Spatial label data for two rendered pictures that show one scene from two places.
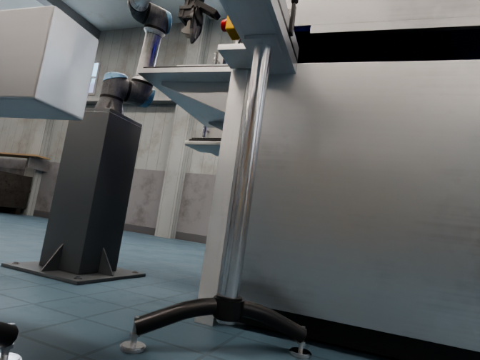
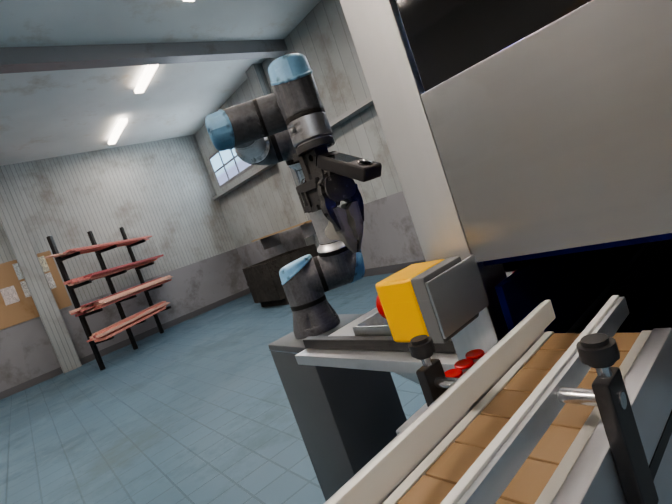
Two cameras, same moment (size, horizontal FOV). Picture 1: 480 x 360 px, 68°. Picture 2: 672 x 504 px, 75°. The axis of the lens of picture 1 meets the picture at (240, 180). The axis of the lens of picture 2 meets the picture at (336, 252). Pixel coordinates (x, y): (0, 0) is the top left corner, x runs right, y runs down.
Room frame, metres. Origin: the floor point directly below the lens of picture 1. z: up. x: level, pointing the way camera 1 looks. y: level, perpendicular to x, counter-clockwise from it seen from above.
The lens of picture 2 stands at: (0.67, -0.11, 1.12)
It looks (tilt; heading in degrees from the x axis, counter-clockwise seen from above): 5 degrees down; 31
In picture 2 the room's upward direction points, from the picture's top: 19 degrees counter-clockwise
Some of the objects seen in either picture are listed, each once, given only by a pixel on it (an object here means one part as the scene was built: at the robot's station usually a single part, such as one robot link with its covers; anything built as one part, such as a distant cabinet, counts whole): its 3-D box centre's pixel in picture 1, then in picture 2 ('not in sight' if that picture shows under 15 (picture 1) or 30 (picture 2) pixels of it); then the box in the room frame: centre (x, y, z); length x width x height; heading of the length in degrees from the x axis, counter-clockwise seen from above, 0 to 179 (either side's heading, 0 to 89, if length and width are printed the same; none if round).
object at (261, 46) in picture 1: (246, 175); not in sight; (0.95, -0.01, 0.46); 0.09 x 0.09 x 0.77; 71
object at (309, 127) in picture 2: not in sight; (309, 132); (1.38, 0.29, 1.27); 0.08 x 0.08 x 0.05
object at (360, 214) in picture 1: (363, 222); not in sight; (2.00, -0.72, 0.44); 2.06 x 1.00 x 0.88; 161
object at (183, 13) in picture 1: (192, 9); (322, 176); (1.38, 0.29, 1.19); 0.09 x 0.08 x 0.12; 71
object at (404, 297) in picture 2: (238, 24); (425, 300); (1.12, 0.07, 1.00); 0.08 x 0.07 x 0.07; 71
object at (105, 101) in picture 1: (109, 107); (312, 314); (1.78, 0.72, 0.84); 0.15 x 0.15 x 0.10
